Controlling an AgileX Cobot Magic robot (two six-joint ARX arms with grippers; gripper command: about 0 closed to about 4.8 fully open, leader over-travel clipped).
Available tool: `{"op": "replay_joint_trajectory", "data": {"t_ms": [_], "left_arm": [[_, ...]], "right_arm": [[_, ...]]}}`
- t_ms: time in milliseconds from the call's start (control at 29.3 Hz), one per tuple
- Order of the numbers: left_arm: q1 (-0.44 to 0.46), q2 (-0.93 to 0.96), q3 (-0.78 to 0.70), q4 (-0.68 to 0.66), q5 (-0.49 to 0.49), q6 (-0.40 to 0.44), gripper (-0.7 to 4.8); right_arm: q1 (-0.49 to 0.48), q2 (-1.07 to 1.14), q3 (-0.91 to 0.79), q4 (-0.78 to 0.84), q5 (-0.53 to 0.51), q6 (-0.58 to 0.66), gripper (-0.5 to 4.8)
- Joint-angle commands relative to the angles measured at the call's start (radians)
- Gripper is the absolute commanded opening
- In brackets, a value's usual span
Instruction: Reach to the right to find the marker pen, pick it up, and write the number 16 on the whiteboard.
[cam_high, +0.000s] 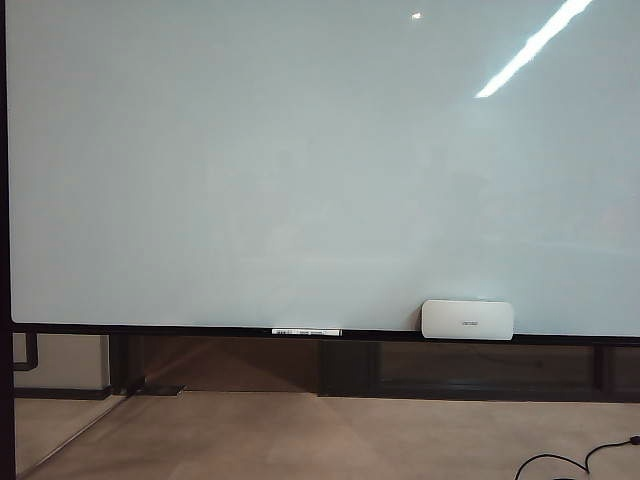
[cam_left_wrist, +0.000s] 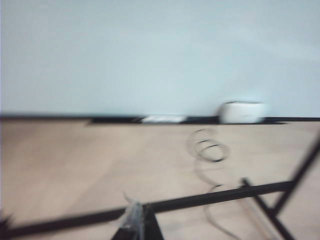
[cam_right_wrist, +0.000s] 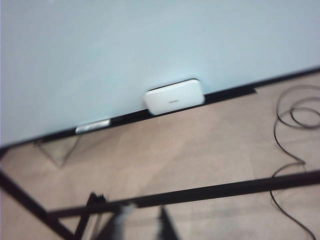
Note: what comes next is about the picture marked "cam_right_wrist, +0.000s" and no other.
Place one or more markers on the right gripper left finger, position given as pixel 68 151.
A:
pixel 92 212

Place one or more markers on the white whiteboard eraser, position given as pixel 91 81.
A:
pixel 175 97

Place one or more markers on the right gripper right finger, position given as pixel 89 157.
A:
pixel 166 230

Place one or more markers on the large white whiteboard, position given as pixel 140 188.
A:
pixel 125 50

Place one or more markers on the white printed label strip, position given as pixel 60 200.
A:
pixel 92 126

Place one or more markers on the black metal frame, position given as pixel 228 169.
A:
pixel 225 186

